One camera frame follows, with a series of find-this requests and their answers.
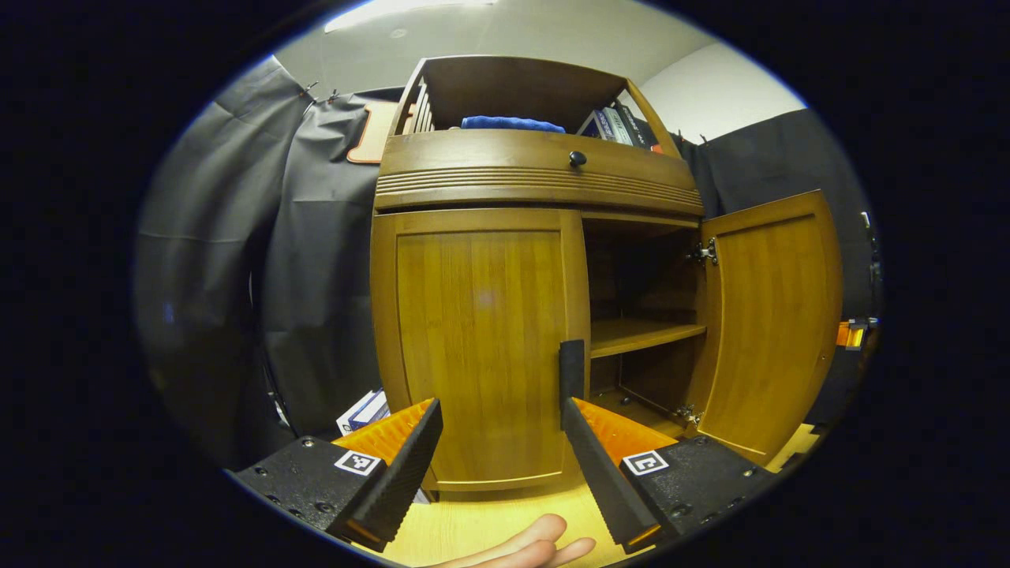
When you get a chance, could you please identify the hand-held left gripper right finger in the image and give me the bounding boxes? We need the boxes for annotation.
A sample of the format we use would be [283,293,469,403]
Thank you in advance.
[559,397,778,555]

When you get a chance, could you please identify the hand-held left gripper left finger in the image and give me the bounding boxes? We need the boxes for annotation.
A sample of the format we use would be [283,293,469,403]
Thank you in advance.
[225,397,444,553]

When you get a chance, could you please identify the wooden shoe cabinet door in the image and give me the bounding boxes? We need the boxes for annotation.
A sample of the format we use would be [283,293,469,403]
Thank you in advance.
[371,207,591,491]
[685,189,844,466]

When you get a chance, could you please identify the wooden double-door shoe cabinet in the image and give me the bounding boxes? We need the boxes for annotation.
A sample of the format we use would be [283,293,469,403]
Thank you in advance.
[371,54,709,494]

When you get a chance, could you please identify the wooden cabinet drawer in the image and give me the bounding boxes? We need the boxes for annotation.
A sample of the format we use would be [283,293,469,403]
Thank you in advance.
[373,129,705,218]

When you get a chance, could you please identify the white blue printed box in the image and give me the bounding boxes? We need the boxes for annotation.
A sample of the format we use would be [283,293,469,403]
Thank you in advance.
[335,389,391,436]

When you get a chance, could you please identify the wooden inner shelf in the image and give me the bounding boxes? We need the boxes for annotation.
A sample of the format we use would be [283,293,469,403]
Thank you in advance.
[590,318,707,358]

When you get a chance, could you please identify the black backdrop cloth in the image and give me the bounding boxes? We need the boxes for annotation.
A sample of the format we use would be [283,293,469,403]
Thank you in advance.
[134,55,881,474]

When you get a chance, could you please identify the black book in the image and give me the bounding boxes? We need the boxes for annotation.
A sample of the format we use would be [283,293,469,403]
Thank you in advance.
[617,103,660,151]

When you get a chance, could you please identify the stack of pale boards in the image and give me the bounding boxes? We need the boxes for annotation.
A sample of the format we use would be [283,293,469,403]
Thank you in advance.
[405,79,436,135]

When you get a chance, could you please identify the blue folded towel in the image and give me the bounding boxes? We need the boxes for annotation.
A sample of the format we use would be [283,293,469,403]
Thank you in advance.
[462,116,567,134]

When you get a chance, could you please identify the ceiling light panel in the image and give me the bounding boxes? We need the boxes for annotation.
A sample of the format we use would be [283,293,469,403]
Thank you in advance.
[324,0,499,34]

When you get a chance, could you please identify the black door handle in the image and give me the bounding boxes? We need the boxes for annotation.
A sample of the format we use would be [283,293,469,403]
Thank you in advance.
[559,339,586,431]

